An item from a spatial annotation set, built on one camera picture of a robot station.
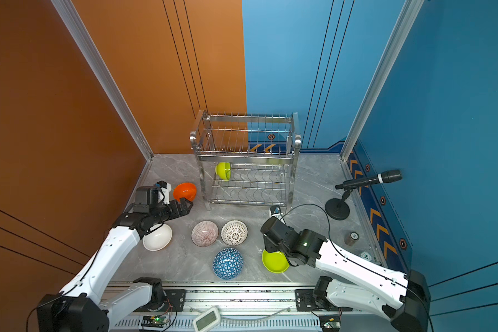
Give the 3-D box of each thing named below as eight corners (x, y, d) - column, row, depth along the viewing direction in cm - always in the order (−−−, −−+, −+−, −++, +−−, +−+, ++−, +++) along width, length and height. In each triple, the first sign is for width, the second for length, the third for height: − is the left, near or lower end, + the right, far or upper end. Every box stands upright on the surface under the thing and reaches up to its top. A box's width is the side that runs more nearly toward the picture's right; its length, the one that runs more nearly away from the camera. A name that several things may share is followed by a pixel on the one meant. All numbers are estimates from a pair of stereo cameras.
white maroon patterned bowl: (221, 246, 87) (220, 242, 84) (223, 224, 94) (222, 219, 90) (247, 246, 87) (247, 242, 84) (248, 224, 94) (247, 219, 90)
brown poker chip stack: (344, 247, 88) (351, 240, 83) (342, 238, 91) (348, 231, 85) (354, 247, 88) (361, 240, 83) (351, 238, 91) (358, 231, 85)
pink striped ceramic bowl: (192, 247, 87) (189, 243, 84) (196, 225, 94) (194, 220, 90) (217, 247, 87) (215, 243, 84) (219, 225, 94) (218, 220, 90)
